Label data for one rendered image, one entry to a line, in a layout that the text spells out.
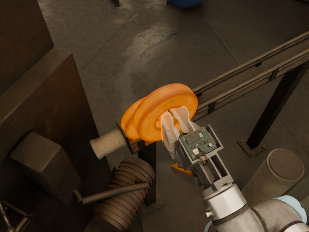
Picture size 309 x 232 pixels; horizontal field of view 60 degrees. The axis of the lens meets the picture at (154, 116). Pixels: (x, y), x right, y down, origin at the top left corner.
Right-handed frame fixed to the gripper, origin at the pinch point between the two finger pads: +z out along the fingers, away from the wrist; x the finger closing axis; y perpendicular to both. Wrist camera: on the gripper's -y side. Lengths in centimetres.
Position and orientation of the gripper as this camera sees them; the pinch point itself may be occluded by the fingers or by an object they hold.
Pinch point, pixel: (166, 108)
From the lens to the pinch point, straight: 59.4
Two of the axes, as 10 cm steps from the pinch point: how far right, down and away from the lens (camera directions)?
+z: -4.6, -8.4, 2.8
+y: 1.3, -3.8, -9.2
